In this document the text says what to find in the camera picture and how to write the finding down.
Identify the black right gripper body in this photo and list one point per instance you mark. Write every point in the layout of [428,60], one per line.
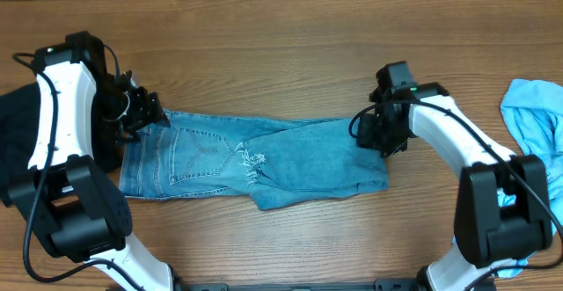
[372,134]

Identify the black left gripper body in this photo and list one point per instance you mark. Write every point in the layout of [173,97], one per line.
[135,110]

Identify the blue denim jeans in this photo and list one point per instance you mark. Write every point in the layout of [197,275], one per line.
[277,163]

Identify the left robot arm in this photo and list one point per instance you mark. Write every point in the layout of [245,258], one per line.
[70,204]

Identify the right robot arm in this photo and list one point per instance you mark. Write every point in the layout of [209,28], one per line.
[502,212]

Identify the black folded garment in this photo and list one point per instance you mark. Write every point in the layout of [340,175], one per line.
[20,111]

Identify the light blue t-shirt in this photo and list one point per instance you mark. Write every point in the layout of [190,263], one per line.
[532,112]

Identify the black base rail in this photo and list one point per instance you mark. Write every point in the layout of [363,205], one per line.
[299,286]

